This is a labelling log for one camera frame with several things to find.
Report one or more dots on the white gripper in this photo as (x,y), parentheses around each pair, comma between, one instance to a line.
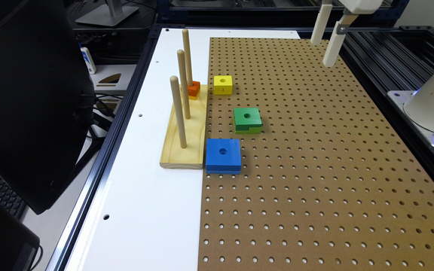
(340,30)

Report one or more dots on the yellow wooden block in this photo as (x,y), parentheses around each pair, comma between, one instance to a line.
(223,85)

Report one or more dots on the green wooden block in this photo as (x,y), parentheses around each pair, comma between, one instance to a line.
(247,121)

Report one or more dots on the orange wooden block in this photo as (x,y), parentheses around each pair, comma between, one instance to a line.
(194,90)

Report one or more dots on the blue wooden block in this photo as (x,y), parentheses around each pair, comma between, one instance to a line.
(223,156)

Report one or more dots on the rear wooden peg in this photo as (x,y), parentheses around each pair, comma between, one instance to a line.
(187,51)

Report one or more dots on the wooden peg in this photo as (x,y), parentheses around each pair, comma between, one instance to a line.
(187,51)
(184,84)
(177,104)

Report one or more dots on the middle wooden peg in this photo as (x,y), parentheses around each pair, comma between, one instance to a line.
(184,84)

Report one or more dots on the brown perforated pegboard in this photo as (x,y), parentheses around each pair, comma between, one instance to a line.
(326,185)

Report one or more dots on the front wooden peg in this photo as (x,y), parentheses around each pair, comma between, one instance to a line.
(177,104)

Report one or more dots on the silver monitor stand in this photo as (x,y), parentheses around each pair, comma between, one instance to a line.
(110,14)

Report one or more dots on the white blue small device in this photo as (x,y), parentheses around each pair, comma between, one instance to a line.
(88,60)

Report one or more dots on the black computer monitor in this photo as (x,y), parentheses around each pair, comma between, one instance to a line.
(46,100)

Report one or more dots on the black keyboard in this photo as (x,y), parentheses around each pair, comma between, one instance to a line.
(10,200)

